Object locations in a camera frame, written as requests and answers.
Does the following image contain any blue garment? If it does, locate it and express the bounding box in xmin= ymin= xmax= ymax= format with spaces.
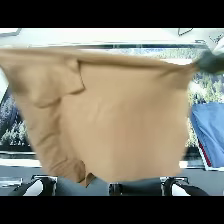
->
xmin=189 ymin=101 xmax=224 ymax=169

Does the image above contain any brown shirt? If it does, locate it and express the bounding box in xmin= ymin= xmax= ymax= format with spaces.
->
xmin=0 ymin=46 xmax=201 ymax=188

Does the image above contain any silver frame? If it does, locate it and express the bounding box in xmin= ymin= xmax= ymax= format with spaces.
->
xmin=0 ymin=151 xmax=224 ymax=197

